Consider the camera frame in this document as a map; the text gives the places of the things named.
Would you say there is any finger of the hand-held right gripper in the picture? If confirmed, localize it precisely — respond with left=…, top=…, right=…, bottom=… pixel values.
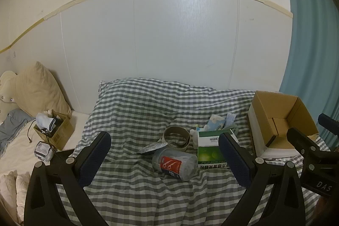
left=318, top=113, right=339, bottom=136
left=286, top=128, right=331, bottom=163

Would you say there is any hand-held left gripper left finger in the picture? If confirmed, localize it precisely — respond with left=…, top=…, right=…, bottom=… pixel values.
left=24, top=131, right=112, bottom=226

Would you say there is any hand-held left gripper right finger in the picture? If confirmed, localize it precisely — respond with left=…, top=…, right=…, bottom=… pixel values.
left=218, top=133, right=314, bottom=226

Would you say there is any green white medicine box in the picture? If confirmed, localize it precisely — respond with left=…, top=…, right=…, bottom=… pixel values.
left=197, top=129, right=240, bottom=169

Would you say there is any blue floral tissue pack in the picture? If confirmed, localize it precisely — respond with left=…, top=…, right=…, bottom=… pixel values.
left=207, top=114, right=226, bottom=131

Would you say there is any large cardboard box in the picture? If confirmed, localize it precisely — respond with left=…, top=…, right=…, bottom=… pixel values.
left=251, top=90, right=320, bottom=148

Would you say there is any small white bottle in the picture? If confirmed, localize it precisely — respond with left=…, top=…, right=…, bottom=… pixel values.
left=190, top=129, right=200, bottom=150

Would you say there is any brown tape roll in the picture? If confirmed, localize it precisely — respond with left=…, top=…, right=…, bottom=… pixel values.
left=162, top=125, right=192, bottom=150

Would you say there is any clear jar with red label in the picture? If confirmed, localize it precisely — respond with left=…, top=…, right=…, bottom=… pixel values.
left=152, top=147, right=199, bottom=182

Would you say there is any small cluttered cardboard box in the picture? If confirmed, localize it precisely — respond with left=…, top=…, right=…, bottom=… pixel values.
left=33, top=110, right=75, bottom=151

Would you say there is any white wrapped tissue pack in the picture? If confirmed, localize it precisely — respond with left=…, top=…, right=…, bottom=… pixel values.
left=34, top=141, right=53, bottom=161

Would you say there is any grey white checked blanket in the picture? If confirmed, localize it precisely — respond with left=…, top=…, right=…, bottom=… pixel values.
left=56, top=78, right=331, bottom=226

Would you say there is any cream bed sheet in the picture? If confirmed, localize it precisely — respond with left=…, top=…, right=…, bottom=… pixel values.
left=0, top=111, right=90, bottom=224

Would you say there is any white cushion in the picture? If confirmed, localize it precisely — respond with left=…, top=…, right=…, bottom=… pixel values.
left=0, top=170, right=16, bottom=205
left=16, top=172, right=33, bottom=224

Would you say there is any teal curtain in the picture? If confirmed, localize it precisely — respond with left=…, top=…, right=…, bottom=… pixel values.
left=279, top=0, right=339, bottom=147

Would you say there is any grey cloth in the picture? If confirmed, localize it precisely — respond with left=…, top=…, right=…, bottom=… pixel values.
left=0, top=109, right=35, bottom=158

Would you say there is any beige pillow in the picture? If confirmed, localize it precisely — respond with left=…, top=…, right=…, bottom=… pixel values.
left=15, top=61, right=72, bottom=118

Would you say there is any cream tufted headboard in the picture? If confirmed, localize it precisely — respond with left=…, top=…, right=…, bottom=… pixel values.
left=0, top=70, right=19, bottom=121

